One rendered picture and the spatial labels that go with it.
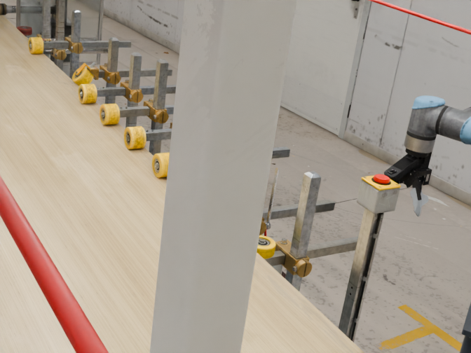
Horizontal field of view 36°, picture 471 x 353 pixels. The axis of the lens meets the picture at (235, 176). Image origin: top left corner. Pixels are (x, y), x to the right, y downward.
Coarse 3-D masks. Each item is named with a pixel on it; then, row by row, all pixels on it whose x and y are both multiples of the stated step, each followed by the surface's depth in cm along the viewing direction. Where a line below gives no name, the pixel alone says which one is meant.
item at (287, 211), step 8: (320, 200) 249; (328, 200) 250; (264, 208) 238; (272, 208) 239; (280, 208) 240; (288, 208) 240; (296, 208) 241; (320, 208) 247; (328, 208) 249; (264, 216) 236; (272, 216) 237; (280, 216) 239; (288, 216) 241
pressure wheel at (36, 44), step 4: (32, 40) 351; (36, 40) 352; (40, 40) 353; (28, 44) 357; (32, 44) 351; (36, 44) 352; (40, 44) 352; (32, 48) 351; (36, 48) 352; (40, 48) 353; (32, 52) 353; (36, 52) 354; (40, 52) 354
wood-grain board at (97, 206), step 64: (0, 64) 332; (0, 128) 261; (64, 128) 270; (64, 192) 221; (128, 192) 227; (0, 256) 183; (64, 256) 187; (128, 256) 191; (256, 256) 200; (0, 320) 159; (128, 320) 165; (256, 320) 172; (320, 320) 175
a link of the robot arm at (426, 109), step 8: (424, 96) 222; (432, 96) 223; (416, 104) 219; (424, 104) 217; (432, 104) 216; (440, 104) 217; (416, 112) 219; (424, 112) 218; (432, 112) 217; (416, 120) 220; (424, 120) 218; (432, 120) 217; (408, 128) 224; (416, 128) 220; (424, 128) 219; (432, 128) 218; (416, 136) 221; (424, 136) 220; (432, 136) 221
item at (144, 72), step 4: (168, 68) 341; (100, 72) 322; (120, 72) 327; (124, 72) 328; (128, 72) 329; (144, 72) 333; (148, 72) 334; (152, 72) 335; (168, 72) 339; (100, 76) 323; (124, 76) 329; (128, 76) 330; (140, 76) 333
